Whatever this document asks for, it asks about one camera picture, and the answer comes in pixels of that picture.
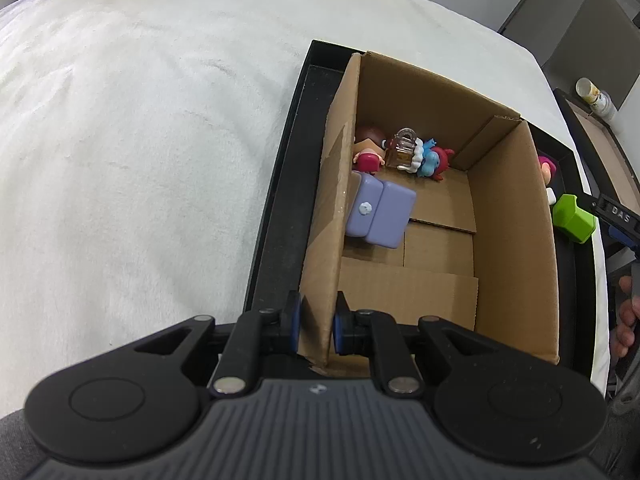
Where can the lavender toy case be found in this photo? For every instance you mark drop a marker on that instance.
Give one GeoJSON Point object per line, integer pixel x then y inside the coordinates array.
{"type": "Point", "coordinates": [379, 211]}

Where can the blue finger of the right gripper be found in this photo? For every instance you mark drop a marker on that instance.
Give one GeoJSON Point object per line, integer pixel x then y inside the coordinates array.
{"type": "Point", "coordinates": [622, 223]}

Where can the person's right hand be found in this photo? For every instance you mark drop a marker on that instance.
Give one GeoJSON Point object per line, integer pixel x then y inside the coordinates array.
{"type": "Point", "coordinates": [622, 337]}

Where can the grey chair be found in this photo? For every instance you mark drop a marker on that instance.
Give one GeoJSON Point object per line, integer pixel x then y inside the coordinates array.
{"type": "Point", "coordinates": [601, 44]}

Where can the brown cardboard box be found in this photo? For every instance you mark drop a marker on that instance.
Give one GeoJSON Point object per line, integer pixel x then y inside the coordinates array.
{"type": "Point", "coordinates": [478, 249]}

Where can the yellow white paper cup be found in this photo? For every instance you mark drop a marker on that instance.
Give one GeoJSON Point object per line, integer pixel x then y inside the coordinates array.
{"type": "Point", "coordinates": [599, 101]}

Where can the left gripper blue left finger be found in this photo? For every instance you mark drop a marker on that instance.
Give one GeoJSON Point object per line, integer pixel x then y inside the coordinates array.
{"type": "Point", "coordinates": [261, 344]}

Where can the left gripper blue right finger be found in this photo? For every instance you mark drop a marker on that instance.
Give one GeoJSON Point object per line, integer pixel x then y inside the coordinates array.
{"type": "Point", "coordinates": [387, 345]}

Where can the blue figurine with beer mug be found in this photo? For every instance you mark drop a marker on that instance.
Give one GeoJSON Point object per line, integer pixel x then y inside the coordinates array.
{"type": "Point", "coordinates": [406, 152]}

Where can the pink hooded figurine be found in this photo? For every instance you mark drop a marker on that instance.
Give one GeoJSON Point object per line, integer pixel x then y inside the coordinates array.
{"type": "Point", "coordinates": [547, 170]}

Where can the green square cup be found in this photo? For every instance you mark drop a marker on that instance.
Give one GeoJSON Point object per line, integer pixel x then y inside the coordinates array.
{"type": "Point", "coordinates": [574, 221]}

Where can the brown haired doll figurine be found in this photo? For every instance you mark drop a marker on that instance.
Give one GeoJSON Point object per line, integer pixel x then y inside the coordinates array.
{"type": "Point", "coordinates": [368, 150]}

